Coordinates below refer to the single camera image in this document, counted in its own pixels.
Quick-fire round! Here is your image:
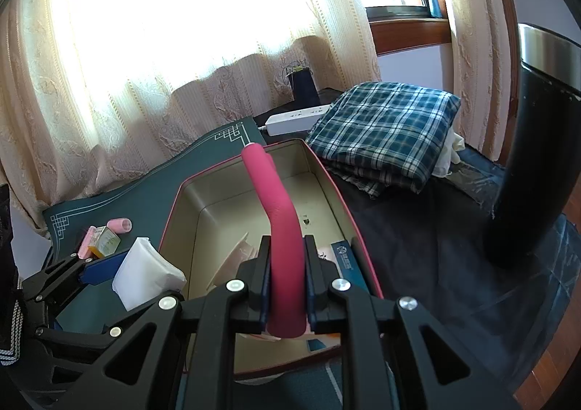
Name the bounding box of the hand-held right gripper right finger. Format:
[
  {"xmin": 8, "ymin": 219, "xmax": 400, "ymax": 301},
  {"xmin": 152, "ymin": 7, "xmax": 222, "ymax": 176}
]
[{"xmin": 305, "ymin": 235, "xmax": 518, "ymax": 410}]

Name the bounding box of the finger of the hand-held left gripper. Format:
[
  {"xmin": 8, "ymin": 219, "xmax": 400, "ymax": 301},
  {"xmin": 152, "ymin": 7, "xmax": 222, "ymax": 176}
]
[
  {"xmin": 23, "ymin": 251, "xmax": 130, "ymax": 303},
  {"xmin": 33, "ymin": 323, "xmax": 127, "ymax": 350}
]

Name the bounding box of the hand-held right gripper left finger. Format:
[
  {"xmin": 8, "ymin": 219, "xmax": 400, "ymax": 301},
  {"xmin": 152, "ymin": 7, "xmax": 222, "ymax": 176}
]
[{"xmin": 75, "ymin": 235, "xmax": 273, "ymax": 410}]

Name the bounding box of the pink foam curler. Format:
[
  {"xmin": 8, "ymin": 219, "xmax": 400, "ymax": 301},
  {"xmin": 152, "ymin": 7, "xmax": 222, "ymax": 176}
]
[{"xmin": 241, "ymin": 143, "xmax": 309, "ymax": 340}]

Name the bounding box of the white packet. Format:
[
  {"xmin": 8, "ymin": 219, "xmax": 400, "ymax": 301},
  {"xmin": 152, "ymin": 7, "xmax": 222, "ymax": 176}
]
[{"xmin": 112, "ymin": 236, "xmax": 188, "ymax": 312}]

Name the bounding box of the blue white medicine box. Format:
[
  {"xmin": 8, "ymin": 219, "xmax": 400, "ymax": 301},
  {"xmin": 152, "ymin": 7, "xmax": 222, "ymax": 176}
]
[{"xmin": 309, "ymin": 238, "xmax": 372, "ymax": 353}]

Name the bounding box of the red tin box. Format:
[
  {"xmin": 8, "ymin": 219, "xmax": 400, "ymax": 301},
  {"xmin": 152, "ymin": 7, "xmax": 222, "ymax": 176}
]
[{"xmin": 159, "ymin": 139, "xmax": 386, "ymax": 377}]

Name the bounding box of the green desk mat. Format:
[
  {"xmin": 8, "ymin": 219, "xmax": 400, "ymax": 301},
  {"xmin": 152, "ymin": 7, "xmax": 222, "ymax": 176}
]
[{"xmin": 42, "ymin": 116, "xmax": 400, "ymax": 410}]

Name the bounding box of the white power strip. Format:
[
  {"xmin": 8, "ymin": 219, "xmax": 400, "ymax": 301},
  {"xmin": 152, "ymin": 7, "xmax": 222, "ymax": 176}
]
[{"xmin": 264, "ymin": 103, "xmax": 333, "ymax": 137}]

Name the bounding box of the folded plaid cloth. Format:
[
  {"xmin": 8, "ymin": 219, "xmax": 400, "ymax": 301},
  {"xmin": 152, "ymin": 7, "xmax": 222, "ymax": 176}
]
[{"xmin": 305, "ymin": 81, "xmax": 461, "ymax": 199}]

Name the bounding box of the cream lace curtain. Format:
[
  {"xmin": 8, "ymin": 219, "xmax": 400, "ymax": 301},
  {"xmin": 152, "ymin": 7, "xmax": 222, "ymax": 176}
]
[
  {"xmin": 427, "ymin": 0, "xmax": 518, "ymax": 166},
  {"xmin": 0, "ymin": 0, "xmax": 382, "ymax": 238}
]

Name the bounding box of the white cloth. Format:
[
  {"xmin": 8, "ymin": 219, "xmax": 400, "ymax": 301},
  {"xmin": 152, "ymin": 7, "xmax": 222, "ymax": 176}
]
[{"xmin": 431, "ymin": 129, "xmax": 464, "ymax": 179}]

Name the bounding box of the dark blue thread spool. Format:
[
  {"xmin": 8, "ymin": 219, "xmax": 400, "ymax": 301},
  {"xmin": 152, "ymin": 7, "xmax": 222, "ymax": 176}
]
[{"xmin": 285, "ymin": 66, "xmax": 321, "ymax": 109}]

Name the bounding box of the black thermos flask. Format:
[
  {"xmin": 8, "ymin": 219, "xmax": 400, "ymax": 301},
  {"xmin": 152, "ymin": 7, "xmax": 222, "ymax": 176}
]
[{"xmin": 483, "ymin": 22, "xmax": 581, "ymax": 270}]

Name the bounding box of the black white striped strap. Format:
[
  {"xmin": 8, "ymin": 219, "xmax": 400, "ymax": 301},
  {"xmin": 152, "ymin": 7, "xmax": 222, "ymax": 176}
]
[{"xmin": 0, "ymin": 285, "xmax": 23, "ymax": 366}]

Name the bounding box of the wooden window frame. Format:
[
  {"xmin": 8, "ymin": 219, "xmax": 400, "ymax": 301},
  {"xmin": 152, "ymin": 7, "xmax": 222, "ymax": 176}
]
[{"xmin": 365, "ymin": 0, "xmax": 520, "ymax": 166}]

